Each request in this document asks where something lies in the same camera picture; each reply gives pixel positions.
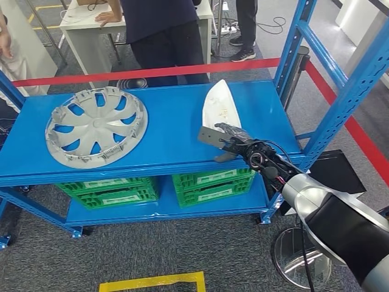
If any steel pole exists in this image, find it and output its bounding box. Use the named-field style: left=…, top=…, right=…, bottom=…
left=213, top=0, right=224, bottom=57

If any black stanchion post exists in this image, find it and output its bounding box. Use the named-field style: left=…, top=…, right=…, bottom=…
left=284, top=45, right=311, bottom=110

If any black square stool seat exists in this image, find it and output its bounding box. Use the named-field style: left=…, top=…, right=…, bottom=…
left=308, top=150, right=367, bottom=195

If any silver wheel hubcap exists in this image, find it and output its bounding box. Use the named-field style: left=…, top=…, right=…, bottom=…
left=44, top=86, right=149, bottom=170

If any steel frame table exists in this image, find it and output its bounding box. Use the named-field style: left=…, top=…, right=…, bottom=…
left=26, top=0, right=68, bottom=65

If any white plastic car part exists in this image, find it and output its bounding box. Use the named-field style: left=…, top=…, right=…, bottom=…
left=202, top=79, right=242, bottom=134

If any black hanging cable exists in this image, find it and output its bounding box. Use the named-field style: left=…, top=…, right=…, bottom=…
left=299, top=219, right=316, bottom=292

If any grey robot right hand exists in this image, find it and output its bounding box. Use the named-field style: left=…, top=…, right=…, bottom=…
left=213, top=122, right=253, bottom=164

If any red barrier belt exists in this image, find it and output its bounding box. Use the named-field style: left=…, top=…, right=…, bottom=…
left=305, top=60, right=389, bottom=187
left=12, top=57, right=280, bottom=88

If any person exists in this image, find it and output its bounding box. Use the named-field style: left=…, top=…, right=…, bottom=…
left=95, top=0, right=210, bottom=88
left=0, top=5, right=46, bottom=114
left=229, top=0, right=259, bottom=63

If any brown cardboard box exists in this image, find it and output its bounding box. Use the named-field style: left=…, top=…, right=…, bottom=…
left=75, top=0, right=110, bottom=7

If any blue steel shelf rack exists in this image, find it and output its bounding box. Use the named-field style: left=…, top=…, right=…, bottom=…
left=0, top=0, right=389, bottom=251

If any black ribbed stanchion base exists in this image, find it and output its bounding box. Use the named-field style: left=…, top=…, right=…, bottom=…
left=116, top=77, right=149, bottom=90

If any person's hand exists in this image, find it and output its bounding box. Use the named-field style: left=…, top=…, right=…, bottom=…
left=95, top=10, right=122, bottom=27
left=0, top=28, right=14, bottom=60

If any white power strip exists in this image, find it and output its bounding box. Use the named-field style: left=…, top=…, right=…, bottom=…
left=219, top=22, right=240, bottom=37

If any chrome round stool base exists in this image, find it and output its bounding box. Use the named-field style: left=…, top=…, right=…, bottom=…
left=272, top=226, right=332, bottom=291

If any white desk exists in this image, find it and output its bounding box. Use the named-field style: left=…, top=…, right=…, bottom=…
left=59, top=0, right=213, bottom=88

